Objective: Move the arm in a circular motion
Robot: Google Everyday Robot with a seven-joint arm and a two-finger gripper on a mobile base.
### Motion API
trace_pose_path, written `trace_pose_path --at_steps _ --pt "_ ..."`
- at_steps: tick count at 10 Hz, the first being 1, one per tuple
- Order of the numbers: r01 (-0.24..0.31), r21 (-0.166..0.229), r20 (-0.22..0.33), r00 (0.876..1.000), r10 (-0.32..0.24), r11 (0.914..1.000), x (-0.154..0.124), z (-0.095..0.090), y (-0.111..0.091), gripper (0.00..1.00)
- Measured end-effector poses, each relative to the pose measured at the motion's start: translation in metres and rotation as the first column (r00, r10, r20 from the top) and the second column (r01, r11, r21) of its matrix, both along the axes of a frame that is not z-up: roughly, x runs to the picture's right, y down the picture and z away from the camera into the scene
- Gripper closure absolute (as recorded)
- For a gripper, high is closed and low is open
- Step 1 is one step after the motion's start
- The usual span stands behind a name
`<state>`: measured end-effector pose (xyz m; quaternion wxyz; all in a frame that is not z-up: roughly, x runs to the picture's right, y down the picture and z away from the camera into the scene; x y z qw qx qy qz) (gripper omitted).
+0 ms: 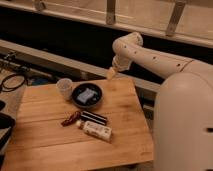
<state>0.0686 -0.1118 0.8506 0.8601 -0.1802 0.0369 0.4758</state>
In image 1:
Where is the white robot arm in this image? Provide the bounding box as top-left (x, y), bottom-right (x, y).
top-left (107, 32), bottom-right (213, 82)

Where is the blue sponge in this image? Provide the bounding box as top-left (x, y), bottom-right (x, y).
top-left (77, 88), bottom-right (96, 103)

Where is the black round bowl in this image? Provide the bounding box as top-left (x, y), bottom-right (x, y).
top-left (71, 83), bottom-right (103, 108)

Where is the white plastic cup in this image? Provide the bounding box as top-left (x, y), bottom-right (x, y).
top-left (56, 78), bottom-right (73, 100)

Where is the red brown wrapped snack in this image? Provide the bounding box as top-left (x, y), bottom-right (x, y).
top-left (61, 111), bottom-right (80, 127)

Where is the white lotion bottle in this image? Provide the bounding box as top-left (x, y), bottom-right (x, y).
top-left (76, 120), bottom-right (112, 142)

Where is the white robot body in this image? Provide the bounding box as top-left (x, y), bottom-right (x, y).
top-left (154, 73), bottom-right (213, 171)

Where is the black object at left edge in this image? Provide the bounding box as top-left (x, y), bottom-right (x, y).
top-left (0, 100), bottom-right (16, 167)

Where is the black cable loop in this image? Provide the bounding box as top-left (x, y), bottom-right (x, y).
top-left (0, 72), bottom-right (29, 94)

